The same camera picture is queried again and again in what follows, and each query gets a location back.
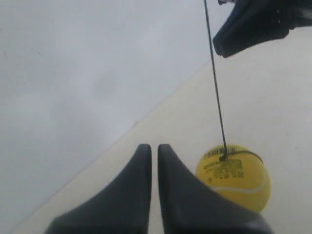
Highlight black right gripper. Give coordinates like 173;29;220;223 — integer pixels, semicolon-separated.
213;0;312;58

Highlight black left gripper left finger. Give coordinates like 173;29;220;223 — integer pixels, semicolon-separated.
46;144;152;234

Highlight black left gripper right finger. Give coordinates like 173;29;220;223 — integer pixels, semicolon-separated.
157;144;272;234

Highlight yellow tennis ball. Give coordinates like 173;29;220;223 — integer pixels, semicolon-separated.
195;144;271;213

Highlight black hanging string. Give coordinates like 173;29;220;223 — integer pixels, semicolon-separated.
203;0;265;164

